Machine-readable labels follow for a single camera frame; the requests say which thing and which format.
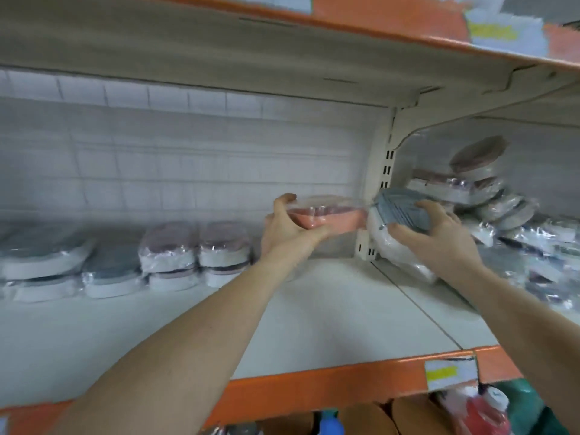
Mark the person's right hand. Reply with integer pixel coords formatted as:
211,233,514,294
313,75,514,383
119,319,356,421
388,199,486,285

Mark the person's left hand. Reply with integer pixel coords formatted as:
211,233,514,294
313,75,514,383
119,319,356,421
261,193,335,268

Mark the orange lid plastic box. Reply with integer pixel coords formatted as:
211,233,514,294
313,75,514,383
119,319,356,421
285,195,371,236

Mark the pile of soap dishes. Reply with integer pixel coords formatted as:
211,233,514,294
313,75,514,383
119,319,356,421
403,135,580,312

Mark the orange metal store shelving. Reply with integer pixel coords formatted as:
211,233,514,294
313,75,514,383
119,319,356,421
0,0,580,435

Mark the person's right forearm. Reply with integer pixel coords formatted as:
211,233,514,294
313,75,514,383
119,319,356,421
453,262,580,435

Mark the person's left forearm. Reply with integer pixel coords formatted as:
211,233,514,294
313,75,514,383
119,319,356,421
50,253,291,435

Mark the yellow shelf price label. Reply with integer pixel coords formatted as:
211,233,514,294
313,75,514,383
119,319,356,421
424,358,480,393
466,8,549,60
213,0,314,15

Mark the brown can orange lid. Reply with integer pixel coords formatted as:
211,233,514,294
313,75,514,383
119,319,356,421
337,403,400,435
258,412,317,435
391,396,454,435

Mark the pink plastic bottle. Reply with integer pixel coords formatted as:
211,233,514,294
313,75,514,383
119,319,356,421
448,394,513,435

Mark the blue plastic bottle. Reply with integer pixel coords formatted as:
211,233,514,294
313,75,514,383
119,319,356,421
317,412,347,435

